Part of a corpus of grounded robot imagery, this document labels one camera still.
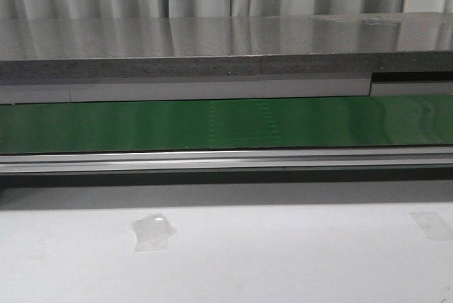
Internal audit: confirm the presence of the green conveyor belt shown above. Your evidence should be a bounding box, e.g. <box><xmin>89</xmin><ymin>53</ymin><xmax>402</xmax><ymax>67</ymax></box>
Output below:
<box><xmin>1</xmin><ymin>95</ymin><xmax>452</xmax><ymax>154</ymax></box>

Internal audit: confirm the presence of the aluminium conveyor side rail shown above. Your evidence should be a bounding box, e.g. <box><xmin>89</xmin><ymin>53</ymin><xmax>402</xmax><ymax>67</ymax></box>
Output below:
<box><xmin>1</xmin><ymin>145</ymin><xmax>452</xmax><ymax>175</ymax></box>

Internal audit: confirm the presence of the flat clear tape strip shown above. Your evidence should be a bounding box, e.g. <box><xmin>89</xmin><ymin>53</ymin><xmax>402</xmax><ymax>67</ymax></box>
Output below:
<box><xmin>409</xmin><ymin>212</ymin><xmax>452</xmax><ymax>241</ymax></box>

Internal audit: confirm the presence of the grey panel under slab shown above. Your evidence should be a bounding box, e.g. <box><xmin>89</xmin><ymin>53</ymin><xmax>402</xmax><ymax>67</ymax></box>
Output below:
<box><xmin>370</xmin><ymin>81</ymin><xmax>453</xmax><ymax>96</ymax></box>
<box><xmin>1</xmin><ymin>73</ymin><xmax>371</xmax><ymax>104</ymax></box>

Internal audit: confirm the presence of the grey granite slab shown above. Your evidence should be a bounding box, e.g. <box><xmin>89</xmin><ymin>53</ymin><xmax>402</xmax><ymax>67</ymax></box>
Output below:
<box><xmin>1</xmin><ymin>13</ymin><xmax>452</xmax><ymax>84</ymax></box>

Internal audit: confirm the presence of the crumpled clear tape piece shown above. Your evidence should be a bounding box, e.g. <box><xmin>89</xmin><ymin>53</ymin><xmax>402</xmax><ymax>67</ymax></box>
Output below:
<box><xmin>132</xmin><ymin>213</ymin><xmax>176</xmax><ymax>252</ymax></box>

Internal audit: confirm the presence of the grey right panel under slab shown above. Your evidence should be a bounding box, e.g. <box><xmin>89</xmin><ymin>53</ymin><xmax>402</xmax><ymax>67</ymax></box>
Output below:
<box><xmin>370</xmin><ymin>81</ymin><xmax>453</xmax><ymax>96</ymax></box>

